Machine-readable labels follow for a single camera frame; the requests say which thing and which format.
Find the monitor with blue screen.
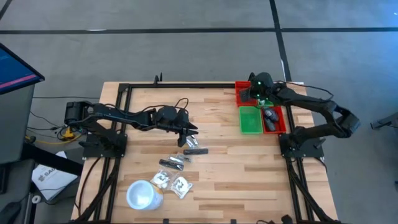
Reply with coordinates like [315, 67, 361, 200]
[0, 42, 45, 95]

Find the black comb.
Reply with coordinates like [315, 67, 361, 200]
[159, 159, 185, 172]
[182, 147, 210, 156]

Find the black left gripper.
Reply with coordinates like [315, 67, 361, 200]
[169, 119, 199, 147]

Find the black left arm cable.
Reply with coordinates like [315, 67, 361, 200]
[136, 97, 190, 116]

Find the clear bag of cotton balls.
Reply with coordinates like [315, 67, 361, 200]
[149, 169, 174, 190]
[169, 175, 194, 200]

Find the white plastic cup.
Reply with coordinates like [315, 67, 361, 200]
[125, 179, 165, 212]

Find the clear bag of silver items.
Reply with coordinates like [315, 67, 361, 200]
[167, 154, 193, 164]

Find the grey cabinet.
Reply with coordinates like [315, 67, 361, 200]
[0, 83, 35, 165]

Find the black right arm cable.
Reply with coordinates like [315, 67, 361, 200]
[275, 80, 335, 101]

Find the black stand beam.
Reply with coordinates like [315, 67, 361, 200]
[21, 142, 84, 177]

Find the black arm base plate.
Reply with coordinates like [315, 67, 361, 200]
[81, 129, 128, 159]
[279, 133, 325, 159]

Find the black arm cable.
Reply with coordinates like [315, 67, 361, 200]
[136, 97, 190, 116]
[275, 80, 335, 101]

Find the black aluminium table frame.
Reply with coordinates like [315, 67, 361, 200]
[73, 81, 341, 224]

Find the black stand foot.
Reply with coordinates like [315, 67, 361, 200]
[369, 111, 398, 130]

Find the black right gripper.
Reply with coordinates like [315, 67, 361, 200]
[240, 79, 265, 104]

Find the small silvery clear bag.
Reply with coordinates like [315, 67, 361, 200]
[185, 134, 200, 149]

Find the white paper box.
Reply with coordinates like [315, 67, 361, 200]
[30, 151, 79, 202]

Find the green plastic basket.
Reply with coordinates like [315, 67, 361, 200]
[238, 106, 264, 135]
[257, 98, 275, 108]

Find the yellow cable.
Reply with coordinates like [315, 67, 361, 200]
[24, 124, 82, 146]

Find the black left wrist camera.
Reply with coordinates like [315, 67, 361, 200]
[176, 108, 190, 125]

